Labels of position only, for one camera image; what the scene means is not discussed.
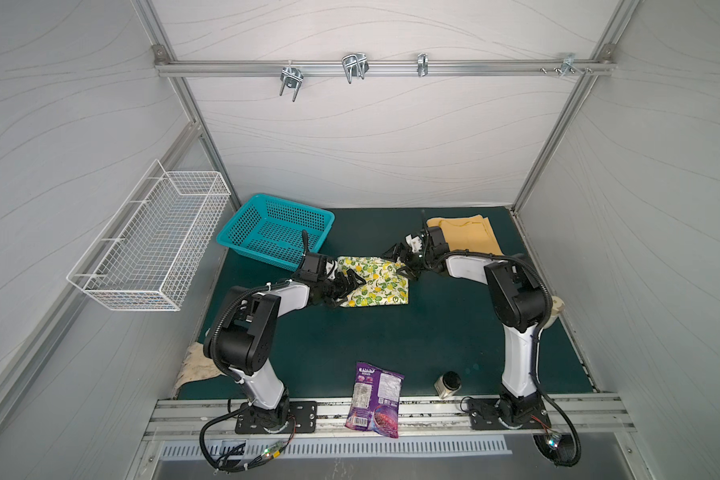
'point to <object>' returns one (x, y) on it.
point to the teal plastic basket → (270, 228)
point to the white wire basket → (158, 248)
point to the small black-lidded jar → (448, 384)
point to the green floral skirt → (384, 285)
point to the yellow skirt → (472, 232)
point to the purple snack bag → (375, 400)
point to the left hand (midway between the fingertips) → (360, 285)
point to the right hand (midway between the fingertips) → (392, 255)
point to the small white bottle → (558, 306)
